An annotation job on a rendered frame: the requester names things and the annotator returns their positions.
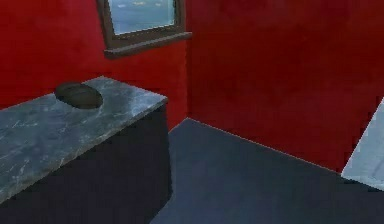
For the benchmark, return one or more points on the dark cabinet with marble top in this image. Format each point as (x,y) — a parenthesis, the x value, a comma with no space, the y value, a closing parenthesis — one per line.
(83,150)

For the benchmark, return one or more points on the brown framed window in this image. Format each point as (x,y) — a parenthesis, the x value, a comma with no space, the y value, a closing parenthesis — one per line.
(143,20)

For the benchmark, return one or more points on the dark brown oval object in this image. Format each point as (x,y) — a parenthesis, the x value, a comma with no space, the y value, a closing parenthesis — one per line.
(79,95)

